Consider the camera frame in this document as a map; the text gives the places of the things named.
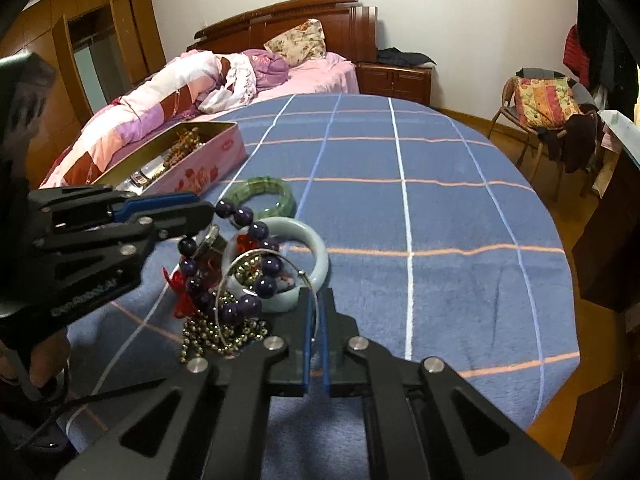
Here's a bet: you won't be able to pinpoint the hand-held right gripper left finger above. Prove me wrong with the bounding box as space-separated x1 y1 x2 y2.
55 291 315 480

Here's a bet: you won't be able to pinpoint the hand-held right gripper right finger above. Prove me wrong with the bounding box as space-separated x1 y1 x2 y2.
318 288 573 480

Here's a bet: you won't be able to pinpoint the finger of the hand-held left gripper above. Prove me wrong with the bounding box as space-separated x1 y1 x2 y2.
28 184 202 234
32 201 217 287

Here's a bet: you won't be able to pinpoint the pink tin box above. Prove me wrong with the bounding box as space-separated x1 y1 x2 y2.
92 121 248 197

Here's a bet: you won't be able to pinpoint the thin silver wire bangle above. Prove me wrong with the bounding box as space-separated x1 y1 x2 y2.
216 249 321 357

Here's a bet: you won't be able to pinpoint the purple bead bracelet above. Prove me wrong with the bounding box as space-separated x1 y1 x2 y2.
177 199 284 326

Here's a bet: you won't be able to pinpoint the red knotted cord pendant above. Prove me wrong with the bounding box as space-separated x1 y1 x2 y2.
162 267 202 320

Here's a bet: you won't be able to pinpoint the pale jade bangle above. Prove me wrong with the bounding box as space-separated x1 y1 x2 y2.
222 217 330 314

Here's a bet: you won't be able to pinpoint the metallic bead necklace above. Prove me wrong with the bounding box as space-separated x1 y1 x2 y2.
180 252 272 364

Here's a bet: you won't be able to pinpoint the person's left hand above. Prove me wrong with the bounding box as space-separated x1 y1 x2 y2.
0 331 71 401

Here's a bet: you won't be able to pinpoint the silver white tube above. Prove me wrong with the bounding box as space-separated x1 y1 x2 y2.
120 159 167 192

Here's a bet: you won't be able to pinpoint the pink patchwork quilt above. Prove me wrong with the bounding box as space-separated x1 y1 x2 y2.
40 51 241 189

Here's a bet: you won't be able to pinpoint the white cloth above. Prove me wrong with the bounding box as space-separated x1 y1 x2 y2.
199 55 262 114

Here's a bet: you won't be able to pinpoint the purple cloth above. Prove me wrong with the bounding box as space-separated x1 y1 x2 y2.
242 49 291 94

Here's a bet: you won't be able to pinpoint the wooden wardrobe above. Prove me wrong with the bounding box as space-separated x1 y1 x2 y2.
0 0 168 161

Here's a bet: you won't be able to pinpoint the pink bed sheet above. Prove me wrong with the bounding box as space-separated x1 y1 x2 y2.
40 50 361 191

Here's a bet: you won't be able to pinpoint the floral pillow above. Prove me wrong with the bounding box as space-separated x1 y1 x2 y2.
263 18 328 67

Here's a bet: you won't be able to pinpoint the wooden headboard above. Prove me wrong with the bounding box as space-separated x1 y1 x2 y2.
187 0 379 64

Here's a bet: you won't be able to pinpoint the wooden nightstand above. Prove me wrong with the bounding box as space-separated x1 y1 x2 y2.
356 60 433 107

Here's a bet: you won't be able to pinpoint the dark folded clothes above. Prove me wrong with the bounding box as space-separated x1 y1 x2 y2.
376 47 437 69

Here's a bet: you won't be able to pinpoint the dark wooden desk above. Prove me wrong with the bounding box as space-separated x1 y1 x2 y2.
560 110 640 468

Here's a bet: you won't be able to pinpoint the wicker chair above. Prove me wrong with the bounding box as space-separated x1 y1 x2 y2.
487 67 601 197

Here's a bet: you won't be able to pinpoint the dark brown garment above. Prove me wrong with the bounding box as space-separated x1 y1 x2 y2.
537 112 601 174

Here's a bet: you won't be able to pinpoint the colourful patterned cushion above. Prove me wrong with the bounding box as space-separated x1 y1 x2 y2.
512 76 584 129

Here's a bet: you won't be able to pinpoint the pale floral desk cloth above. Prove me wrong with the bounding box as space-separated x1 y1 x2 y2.
597 107 640 169

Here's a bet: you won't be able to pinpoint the red hanging garment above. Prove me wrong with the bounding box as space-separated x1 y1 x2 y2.
563 25 594 77

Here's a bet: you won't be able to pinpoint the black hanging garment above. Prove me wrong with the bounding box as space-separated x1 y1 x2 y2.
575 0 639 107

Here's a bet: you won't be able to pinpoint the brown wooden bead necklace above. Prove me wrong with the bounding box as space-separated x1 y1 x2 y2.
164 127 203 170

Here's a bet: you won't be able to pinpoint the black cable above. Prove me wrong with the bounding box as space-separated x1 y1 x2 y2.
10 377 171 453

